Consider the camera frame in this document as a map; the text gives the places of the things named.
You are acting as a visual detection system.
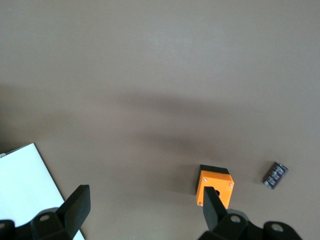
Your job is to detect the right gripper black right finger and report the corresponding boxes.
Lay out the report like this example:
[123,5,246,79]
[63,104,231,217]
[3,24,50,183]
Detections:
[198,186,304,240]

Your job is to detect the orange box with hole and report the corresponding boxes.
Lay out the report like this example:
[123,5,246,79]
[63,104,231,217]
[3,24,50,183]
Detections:
[195,164,235,210]

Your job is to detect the small black printed component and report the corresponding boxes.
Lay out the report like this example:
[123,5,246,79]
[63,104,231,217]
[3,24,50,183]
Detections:
[262,161,290,190]

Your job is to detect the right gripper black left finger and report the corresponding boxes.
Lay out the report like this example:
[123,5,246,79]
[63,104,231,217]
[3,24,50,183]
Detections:
[0,184,91,240]

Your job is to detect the white drawer cabinet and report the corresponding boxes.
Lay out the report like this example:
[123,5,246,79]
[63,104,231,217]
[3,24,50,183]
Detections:
[0,142,87,240]

